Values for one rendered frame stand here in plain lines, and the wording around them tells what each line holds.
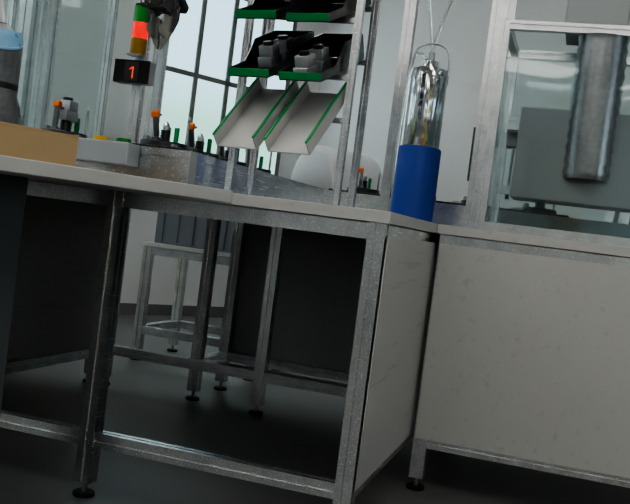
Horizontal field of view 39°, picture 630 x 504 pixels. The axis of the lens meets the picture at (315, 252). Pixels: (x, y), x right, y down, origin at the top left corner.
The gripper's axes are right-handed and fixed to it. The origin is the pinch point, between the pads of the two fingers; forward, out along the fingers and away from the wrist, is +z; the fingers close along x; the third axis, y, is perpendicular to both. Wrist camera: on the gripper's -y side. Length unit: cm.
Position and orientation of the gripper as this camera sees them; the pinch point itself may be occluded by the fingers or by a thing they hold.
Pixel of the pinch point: (160, 45)
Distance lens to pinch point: 250.2
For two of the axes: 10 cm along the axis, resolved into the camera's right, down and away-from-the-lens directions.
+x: 9.5, 1.3, -2.8
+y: -2.8, -0.1, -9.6
